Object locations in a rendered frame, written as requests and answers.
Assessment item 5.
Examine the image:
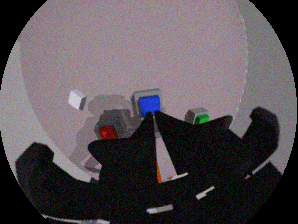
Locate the red button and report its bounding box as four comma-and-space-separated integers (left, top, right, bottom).
96, 115, 125, 140

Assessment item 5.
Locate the blue button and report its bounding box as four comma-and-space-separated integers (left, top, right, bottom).
134, 88, 162, 119

